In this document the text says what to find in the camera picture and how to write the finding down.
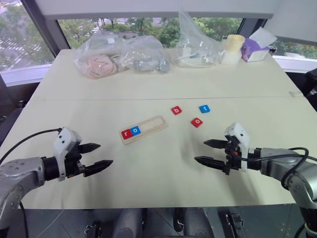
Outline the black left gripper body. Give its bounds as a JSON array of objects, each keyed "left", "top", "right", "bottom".
[{"left": 64, "top": 143, "right": 86, "bottom": 178}]

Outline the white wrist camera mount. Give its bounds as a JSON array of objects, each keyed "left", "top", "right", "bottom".
[
  {"left": 53, "top": 127, "right": 83, "bottom": 182},
  {"left": 223, "top": 122, "right": 256, "bottom": 173}
]

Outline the red letter tile o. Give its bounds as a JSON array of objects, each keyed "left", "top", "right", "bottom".
[{"left": 190, "top": 117, "right": 205, "bottom": 129}]

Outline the wooden letter tray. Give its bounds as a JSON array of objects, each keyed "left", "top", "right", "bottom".
[{"left": 119, "top": 115, "right": 169, "bottom": 146}]

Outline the purple and white tissue box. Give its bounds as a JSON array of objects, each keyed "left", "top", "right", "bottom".
[{"left": 241, "top": 27, "right": 278, "bottom": 63}]

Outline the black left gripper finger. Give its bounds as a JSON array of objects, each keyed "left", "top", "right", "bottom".
[
  {"left": 80, "top": 142, "right": 102, "bottom": 154},
  {"left": 83, "top": 160, "right": 114, "bottom": 178}
]

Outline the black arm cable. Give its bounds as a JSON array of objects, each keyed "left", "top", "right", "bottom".
[
  {"left": 244, "top": 147, "right": 311, "bottom": 190},
  {"left": 0, "top": 127, "right": 63, "bottom": 165}
]

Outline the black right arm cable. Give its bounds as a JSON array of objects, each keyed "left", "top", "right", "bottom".
[{"left": 244, "top": 147, "right": 311, "bottom": 190}]

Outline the plastic bag with pink items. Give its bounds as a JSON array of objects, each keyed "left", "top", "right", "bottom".
[{"left": 73, "top": 34, "right": 129, "bottom": 80}]

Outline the black chair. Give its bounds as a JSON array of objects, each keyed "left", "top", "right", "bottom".
[{"left": 302, "top": 70, "right": 317, "bottom": 98}]

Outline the clear plastic bag with cables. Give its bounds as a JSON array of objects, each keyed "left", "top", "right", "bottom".
[{"left": 172, "top": 9, "right": 223, "bottom": 69}]

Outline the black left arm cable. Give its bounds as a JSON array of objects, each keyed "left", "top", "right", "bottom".
[{"left": 0, "top": 127, "right": 63, "bottom": 165}]

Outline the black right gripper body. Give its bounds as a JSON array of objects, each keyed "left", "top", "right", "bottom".
[{"left": 223, "top": 138, "right": 245, "bottom": 176}]

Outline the plastic bag with grey items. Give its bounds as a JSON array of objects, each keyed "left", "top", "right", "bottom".
[{"left": 120, "top": 35, "right": 172, "bottom": 75}]

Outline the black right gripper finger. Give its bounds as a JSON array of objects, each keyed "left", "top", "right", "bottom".
[
  {"left": 194, "top": 156, "right": 227, "bottom": 172},
  {"left": 203, "top": 139, "right": 227, "bottom": 150}
]

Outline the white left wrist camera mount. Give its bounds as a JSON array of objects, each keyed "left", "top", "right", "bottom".
[{"left": 53, "top": 127, "right": 83, "bottom": 182}]

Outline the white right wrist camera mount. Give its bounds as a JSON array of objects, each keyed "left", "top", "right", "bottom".
[{"left": 223, "top": 122, "right": 256, "bottom": 173}]

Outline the cream plastic cup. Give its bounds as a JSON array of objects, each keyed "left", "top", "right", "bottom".
[{"left": 219, "top": 34, "right": 246, "bottom": 65}]

